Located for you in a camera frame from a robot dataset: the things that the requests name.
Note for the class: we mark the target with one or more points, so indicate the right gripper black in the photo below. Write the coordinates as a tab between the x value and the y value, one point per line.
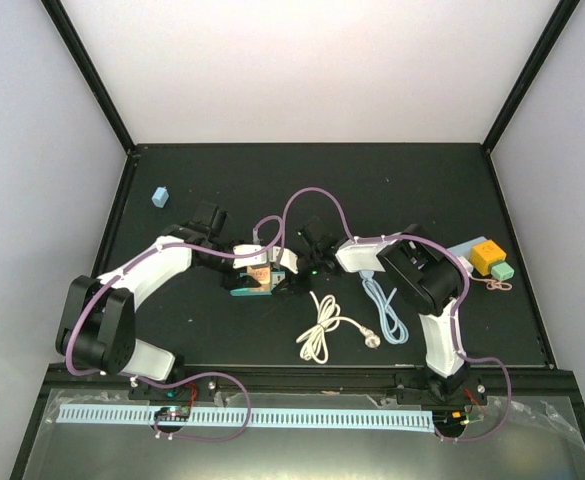
296	286

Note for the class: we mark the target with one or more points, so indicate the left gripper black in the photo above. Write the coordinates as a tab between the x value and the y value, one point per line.
233	281

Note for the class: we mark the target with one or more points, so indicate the teal power strip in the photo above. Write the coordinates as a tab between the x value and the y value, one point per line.
277	277

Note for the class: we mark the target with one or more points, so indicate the peach dragon cube adapter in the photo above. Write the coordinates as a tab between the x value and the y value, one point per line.
259	278

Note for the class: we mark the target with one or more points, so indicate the small blue plug adapter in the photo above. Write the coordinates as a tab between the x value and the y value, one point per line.
160	197

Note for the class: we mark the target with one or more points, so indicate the light blue power strip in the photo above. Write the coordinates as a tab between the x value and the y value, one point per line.
464	249

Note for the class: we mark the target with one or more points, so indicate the white usb charger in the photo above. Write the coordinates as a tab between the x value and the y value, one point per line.
466	264

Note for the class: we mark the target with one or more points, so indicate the yellow cube adapter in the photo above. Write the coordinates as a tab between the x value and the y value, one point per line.
484	255

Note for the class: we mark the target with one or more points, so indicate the green cube adapter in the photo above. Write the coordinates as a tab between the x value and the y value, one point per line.
501	271

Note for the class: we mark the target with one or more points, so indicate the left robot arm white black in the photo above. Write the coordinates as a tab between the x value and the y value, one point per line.
97	332

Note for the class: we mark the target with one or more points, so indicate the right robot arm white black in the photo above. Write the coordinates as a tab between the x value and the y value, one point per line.
429	278

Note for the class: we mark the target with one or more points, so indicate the left circuit board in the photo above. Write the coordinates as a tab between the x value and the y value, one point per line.
177	414

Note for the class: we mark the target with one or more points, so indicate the circuit board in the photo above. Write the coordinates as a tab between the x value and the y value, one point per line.
456	418
177	414

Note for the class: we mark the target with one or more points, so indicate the right circuit board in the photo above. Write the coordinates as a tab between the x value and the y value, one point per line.
456	418

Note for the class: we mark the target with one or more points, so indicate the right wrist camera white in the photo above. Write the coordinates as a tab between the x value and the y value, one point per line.
285	258

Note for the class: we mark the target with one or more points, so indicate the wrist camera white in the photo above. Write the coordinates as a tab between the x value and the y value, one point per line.
249	255
285	258

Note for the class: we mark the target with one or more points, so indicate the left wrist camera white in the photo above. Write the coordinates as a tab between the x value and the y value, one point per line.
249	255

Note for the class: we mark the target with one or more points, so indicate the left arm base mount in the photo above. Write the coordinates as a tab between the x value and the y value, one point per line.
174	390

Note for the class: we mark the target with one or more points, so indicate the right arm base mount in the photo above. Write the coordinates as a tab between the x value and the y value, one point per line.
424	387

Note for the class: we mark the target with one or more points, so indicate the light blue slotted cable duct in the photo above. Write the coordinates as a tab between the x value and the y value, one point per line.
137	415

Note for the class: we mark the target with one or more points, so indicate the left black frame post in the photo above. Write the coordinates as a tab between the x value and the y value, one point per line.
60	18

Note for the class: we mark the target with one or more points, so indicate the black frame post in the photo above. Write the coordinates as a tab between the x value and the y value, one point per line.
60	18
550	34

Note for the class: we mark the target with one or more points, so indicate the right black frame post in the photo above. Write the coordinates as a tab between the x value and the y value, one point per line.
550	34

